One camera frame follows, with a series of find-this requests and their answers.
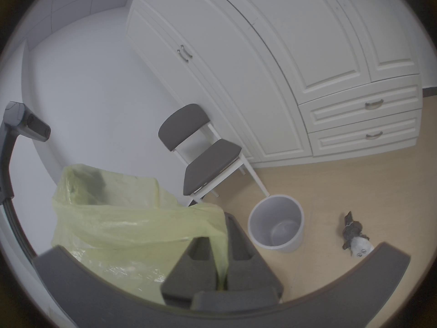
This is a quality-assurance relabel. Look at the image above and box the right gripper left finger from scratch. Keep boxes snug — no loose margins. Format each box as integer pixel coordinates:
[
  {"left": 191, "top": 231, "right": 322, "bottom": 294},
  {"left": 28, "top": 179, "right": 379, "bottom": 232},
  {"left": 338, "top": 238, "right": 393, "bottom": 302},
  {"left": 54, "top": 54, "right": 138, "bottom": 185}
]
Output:
[{"left": 160, "top": 237, "right": 220, "bottom": 309}]

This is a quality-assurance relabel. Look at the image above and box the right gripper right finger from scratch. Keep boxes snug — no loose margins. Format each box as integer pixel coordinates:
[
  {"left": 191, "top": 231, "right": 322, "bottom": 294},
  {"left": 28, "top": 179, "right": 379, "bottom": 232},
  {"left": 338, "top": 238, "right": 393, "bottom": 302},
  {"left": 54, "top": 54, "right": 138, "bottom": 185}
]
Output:
[{"left": 224, "top": 213, "right": 285, "bottom": 303}]

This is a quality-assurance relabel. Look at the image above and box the yellow plastic bag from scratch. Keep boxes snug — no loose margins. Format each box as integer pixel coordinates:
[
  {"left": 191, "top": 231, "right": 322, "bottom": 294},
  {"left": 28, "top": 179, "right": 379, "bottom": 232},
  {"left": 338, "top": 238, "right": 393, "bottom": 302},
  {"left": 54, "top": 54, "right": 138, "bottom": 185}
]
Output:
[{"left": 51, "top": 164, "right": 229, "bottom": 303}]

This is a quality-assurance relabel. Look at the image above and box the black plastic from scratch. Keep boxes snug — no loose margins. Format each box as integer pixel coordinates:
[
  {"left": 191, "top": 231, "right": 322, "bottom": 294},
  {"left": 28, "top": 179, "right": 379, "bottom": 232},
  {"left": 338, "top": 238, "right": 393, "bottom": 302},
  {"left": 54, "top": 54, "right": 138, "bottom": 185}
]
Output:
[{"left": 342, "top": 211, "right": 371, "bottom": 251}]

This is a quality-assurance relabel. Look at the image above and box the white trash bin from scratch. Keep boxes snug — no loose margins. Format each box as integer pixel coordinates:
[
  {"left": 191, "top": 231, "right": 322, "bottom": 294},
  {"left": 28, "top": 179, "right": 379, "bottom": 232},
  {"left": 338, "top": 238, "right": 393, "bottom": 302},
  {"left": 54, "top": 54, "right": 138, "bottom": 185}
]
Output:
[{"left": 247, "top": 194, "right": 305, "bottom": 254}]

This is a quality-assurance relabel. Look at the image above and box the crumpled white printed wrapper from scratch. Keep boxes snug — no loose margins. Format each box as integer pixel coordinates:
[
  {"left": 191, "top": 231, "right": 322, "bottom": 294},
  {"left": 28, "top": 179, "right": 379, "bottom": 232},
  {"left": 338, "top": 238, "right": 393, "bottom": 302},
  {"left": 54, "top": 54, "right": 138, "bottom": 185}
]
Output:
[{"left": 351, "top": 237, "right": 376, "bottom": 259}]

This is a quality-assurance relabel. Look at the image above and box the grey white chair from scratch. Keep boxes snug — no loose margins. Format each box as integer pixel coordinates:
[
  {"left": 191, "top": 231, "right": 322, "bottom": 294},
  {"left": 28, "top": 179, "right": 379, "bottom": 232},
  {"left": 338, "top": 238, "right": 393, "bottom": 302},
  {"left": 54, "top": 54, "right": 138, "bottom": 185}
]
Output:
[{"left": 158, "top": 103, "right": 271, "bottom": 206}]

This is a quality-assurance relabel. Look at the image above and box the white wardrobe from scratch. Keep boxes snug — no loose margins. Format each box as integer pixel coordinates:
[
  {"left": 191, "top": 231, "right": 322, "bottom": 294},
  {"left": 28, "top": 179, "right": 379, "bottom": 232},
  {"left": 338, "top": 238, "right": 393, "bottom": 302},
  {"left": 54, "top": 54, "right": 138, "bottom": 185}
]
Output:
[{"left": 126, "top": 0, "right": 424, "bottom": 168}]

